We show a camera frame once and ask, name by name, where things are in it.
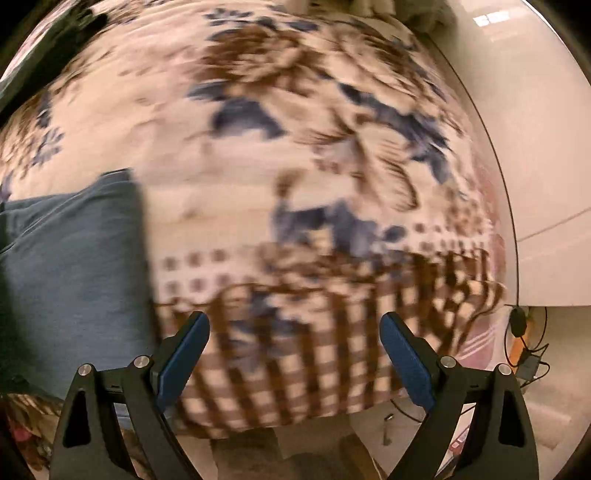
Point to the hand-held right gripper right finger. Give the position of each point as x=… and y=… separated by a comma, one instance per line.
x=408, y=364

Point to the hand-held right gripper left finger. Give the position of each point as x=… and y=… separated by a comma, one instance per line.
x=182, y=355

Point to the blue denim pants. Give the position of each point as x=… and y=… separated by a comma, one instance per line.
x=69, y=286

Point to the white nightstand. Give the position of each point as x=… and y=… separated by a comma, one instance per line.
x=369, y=429

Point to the pink patterned bed sheet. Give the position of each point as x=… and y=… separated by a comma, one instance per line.
x=485, y=341

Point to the black plug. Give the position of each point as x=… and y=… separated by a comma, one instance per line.
x=518, y=321

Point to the black power adapter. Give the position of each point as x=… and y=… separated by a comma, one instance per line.
x=527, y=368

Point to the floral quilt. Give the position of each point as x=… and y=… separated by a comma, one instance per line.
x=231, y=161

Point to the white headboard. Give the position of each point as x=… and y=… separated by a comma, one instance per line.
x=531, y=138

